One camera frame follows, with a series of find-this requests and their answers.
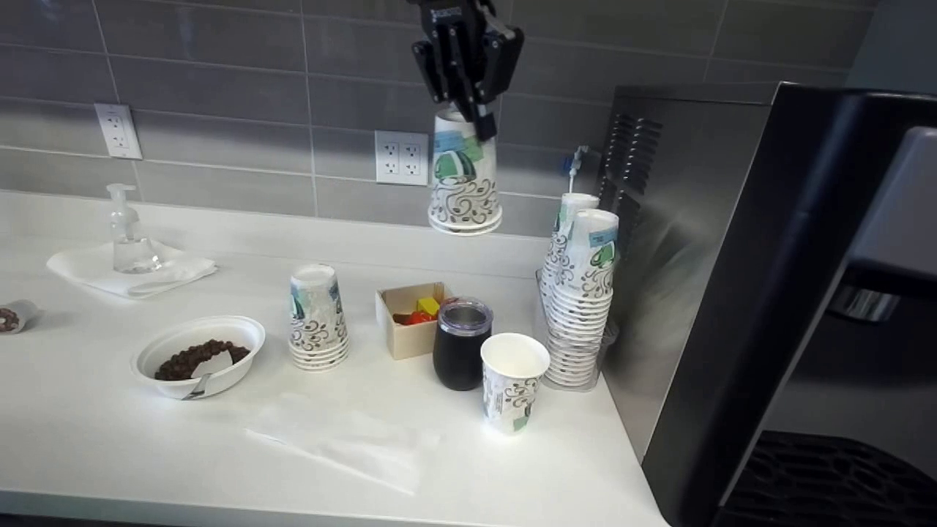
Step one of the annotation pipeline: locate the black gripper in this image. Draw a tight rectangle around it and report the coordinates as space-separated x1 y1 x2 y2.
412 0 525 142

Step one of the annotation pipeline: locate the short stack of paper cups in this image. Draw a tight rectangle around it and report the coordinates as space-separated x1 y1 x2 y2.
288 264 350 372
428 107 504 237

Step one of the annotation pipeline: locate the tall stack of paper cups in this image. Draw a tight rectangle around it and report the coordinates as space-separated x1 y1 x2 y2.
542 192 600 294
545 208 620 389

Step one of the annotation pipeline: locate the white and blue water valve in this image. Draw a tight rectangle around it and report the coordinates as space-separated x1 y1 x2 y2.
563 144 591 195

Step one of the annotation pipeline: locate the small cardboard box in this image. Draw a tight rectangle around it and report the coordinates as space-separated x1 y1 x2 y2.
375 281 456 361

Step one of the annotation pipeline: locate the black tumbler with clear lid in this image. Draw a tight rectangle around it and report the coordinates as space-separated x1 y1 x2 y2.
432 296 494 392

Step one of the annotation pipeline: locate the patterned paper cup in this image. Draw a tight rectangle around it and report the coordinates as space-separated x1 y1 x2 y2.
480 332 551 436

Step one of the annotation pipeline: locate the stainless steel dispenser machine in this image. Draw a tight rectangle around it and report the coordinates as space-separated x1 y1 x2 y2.
594 81 937 527

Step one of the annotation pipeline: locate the clear pump bottle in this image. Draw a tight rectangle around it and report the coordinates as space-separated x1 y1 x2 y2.
105 183 163 275

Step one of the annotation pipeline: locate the white plastic spoon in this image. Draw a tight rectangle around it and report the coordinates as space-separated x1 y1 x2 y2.
182 349 234 400

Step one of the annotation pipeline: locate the white bowl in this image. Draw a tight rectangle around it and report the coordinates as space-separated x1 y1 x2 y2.
131 315 266 401

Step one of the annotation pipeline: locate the heap of brown beans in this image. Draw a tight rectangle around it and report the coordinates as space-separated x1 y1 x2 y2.
154 338 251 382

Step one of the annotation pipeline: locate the white folded napkin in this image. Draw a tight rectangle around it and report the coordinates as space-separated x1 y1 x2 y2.
46 240 219 300

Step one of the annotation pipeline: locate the small packet of brown beans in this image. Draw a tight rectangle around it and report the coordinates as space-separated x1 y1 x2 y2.
0 299 39 335

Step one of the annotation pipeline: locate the white double wall socket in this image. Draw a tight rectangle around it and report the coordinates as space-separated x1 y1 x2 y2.
374 130 430 187

